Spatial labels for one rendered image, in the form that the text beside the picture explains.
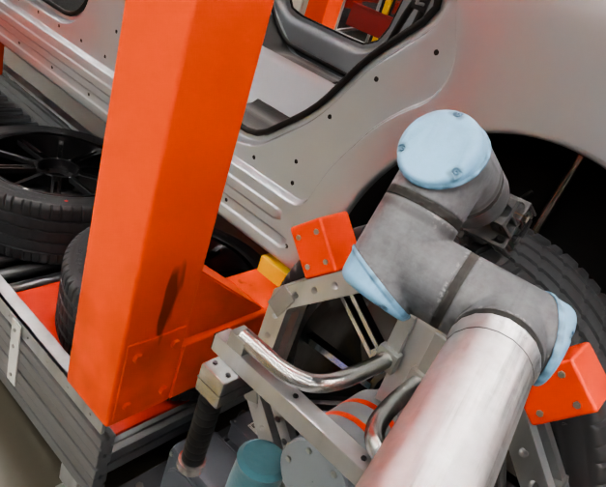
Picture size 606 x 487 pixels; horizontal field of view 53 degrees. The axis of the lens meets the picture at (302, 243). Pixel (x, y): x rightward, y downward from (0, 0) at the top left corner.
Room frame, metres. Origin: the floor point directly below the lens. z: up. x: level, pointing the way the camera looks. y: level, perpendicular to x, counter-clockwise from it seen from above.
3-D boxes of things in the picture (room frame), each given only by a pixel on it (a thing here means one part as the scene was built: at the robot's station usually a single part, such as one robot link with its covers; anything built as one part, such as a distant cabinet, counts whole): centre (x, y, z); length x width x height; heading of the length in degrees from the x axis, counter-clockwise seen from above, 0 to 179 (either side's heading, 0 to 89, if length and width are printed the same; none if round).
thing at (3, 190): (1.93, 0.93, 0.39); 0.66 x 0.66 x 0.24
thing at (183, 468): (0.66, 0.05, 0.83); 0.04 x 0.04 x 0.16
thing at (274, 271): (1.40, 0.00, 0.70); 0.14 x 0.14 x 0.05; 57
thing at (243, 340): (0.71, -0.07, 1.03); 0.19 x 0.18 x 0.11; 147
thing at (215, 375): (0.68, 0.03, 0.93); 0.09 x 0.05 x 0.05; 147
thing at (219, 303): (1.26, 0.09, 0.69); 0.52 x 0.17 x 0.35; 147
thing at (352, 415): (0.70, -0.18, 0.85); 0.21 x 0.14 x 0.14; 147
